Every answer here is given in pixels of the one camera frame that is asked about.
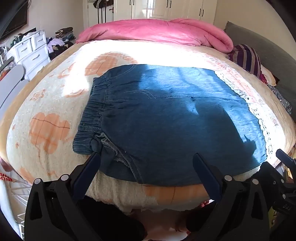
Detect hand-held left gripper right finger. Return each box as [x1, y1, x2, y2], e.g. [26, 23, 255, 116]
[190, 153, 271, 241]

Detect grey headboard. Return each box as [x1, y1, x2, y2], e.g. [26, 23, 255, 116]
[223, 21, 296, 112]

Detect white wire rack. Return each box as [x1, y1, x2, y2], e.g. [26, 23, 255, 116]
[0, 177, 35, 239]

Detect purple striped pillow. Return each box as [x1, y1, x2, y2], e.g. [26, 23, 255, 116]
[228, 44, 263, 79]

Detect white drawer cabinet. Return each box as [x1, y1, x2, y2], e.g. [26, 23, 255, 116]
[6, 29, 51, 80]

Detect white wardrobe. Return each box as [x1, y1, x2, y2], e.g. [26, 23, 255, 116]
[113, 0, 218, 24]

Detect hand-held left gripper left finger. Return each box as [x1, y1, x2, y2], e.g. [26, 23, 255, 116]
[24, 151, 102, 241]

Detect red bead string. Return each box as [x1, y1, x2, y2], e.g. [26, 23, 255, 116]
[0, 173, 17, 183]

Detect pile of clothes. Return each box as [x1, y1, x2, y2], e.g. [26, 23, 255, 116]
[46, 27, 77, 61]

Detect grey chair back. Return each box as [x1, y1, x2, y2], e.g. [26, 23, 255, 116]
[0, 64, 28, 113]

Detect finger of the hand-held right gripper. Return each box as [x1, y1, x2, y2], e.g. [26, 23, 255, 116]
[276, 149, 296, 168]
[258, 161, 284, 183]

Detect cream blanket orange pattern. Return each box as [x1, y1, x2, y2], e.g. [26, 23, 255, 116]
[6, 39, 296, 214]

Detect dark hanging clothes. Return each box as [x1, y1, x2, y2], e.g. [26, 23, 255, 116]
[92, 0, 110, 24]

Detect pink duvet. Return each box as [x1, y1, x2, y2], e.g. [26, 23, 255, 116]
[76, 18, 234, 53]

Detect black wall television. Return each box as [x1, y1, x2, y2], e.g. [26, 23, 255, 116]
[0, 0, 29, 40]

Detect person's black trousers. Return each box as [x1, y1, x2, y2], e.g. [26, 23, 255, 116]
[80, 196, 222, 241]

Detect floral cloth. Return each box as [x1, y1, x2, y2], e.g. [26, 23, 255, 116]
[268, 85, 294, 114]

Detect cream pillow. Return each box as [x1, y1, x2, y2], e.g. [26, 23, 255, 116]
[261, 65, 277, 85]

